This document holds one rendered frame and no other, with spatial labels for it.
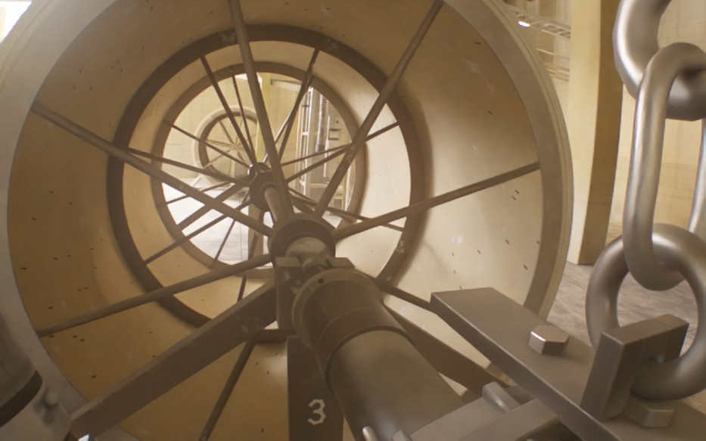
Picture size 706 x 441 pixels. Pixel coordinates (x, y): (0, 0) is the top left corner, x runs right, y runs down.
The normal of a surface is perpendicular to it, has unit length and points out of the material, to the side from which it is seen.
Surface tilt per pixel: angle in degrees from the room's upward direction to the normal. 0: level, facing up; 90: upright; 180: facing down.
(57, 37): 90
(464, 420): 22
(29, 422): 67
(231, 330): 90
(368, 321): 5
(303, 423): 90
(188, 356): 90
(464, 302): 0
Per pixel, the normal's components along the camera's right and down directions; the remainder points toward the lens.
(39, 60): 0.31, 0.18
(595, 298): -0.83, 0.01
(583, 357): 0.07, -0.98
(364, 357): -0.43, -0.85
